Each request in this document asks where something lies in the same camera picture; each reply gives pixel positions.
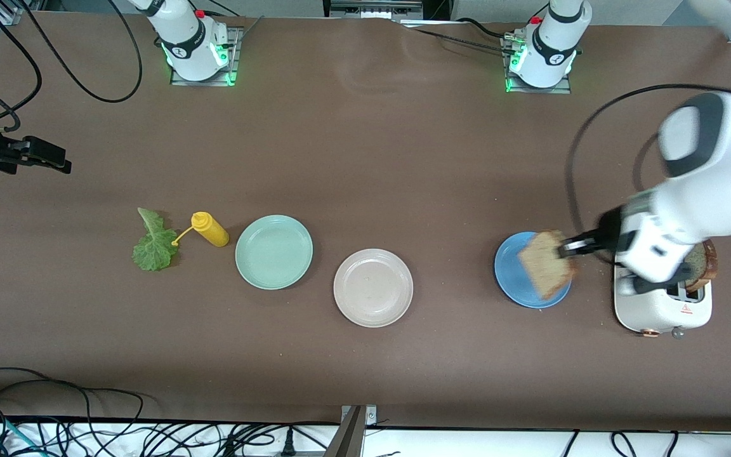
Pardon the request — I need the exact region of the brown bread slice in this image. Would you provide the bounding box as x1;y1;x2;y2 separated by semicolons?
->
688;240;719;291
518;230;577;300

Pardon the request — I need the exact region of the green lettuce leaf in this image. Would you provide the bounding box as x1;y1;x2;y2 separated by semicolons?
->
132;208;180;272

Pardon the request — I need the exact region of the yellow squeeze bottle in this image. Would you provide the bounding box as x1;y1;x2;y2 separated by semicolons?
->
171;211;230;248

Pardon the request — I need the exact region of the blue plate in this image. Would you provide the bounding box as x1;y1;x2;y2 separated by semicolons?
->
494;232;573;309

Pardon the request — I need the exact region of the beige plate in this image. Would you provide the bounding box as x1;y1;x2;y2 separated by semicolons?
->
333;248;414;328

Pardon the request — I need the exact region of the mint green plate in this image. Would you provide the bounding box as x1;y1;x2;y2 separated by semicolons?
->
235;215;314;291

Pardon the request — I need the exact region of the white toaster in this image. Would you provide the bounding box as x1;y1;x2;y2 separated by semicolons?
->
614;254;713;338

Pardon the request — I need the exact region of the black grey control box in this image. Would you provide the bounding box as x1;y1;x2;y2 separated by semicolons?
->
323;0;425;20

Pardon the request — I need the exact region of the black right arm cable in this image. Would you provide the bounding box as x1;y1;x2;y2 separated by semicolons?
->
0;0;144;134

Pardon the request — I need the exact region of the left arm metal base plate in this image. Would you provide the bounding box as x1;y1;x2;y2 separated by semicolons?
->
503;33;572;95

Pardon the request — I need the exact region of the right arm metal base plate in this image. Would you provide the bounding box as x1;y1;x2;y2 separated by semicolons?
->
170;27;240;87

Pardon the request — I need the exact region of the black base power cable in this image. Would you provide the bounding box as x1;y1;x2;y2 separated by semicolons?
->
400;18;522;56

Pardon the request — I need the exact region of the black looped table cable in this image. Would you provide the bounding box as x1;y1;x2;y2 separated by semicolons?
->
0;367;145;423

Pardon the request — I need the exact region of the grey metal table bracket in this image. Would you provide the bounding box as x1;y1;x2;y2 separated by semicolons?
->
326;405;379;457

